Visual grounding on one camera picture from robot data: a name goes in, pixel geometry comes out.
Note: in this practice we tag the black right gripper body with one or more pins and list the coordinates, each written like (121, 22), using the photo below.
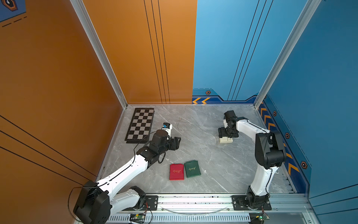
(226, 132)

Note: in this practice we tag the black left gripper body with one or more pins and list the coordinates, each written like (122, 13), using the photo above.
(171, 144)

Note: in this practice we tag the green booklet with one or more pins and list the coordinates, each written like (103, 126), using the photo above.
(192, 169)

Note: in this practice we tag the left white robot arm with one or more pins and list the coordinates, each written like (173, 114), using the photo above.
(120, 176)

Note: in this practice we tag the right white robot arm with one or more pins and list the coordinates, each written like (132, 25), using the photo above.
(269, 154)

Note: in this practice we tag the black white chessboard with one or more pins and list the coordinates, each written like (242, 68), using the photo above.
(140, 126)

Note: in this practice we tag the red booklet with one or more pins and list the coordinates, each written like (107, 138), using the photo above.
(176, 172)

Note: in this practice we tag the left circuit board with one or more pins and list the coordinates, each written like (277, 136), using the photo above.
(137, 218)

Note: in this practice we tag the circuit board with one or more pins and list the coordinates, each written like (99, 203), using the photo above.
(258, 218)
(137, 218)

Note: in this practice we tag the right circuit board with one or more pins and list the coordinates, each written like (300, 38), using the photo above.
(258, 218)

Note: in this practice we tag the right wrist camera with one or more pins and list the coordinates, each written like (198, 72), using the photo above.
(230, 116)

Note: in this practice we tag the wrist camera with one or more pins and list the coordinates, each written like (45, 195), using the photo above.
(230, 116)
(167, 127)

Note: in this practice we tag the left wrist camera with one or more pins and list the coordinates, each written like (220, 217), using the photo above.
(167, 127)

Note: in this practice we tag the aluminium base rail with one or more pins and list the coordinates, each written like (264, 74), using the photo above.
(220, 202)

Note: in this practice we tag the aluminium corner post right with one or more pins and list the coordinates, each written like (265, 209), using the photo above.
(298, 29)

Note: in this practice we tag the aluminium corner post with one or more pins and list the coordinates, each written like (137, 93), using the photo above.
(87, 24)
(298, 29)

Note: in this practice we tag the aluminium corner post left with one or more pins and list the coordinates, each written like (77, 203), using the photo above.
(87, 24)

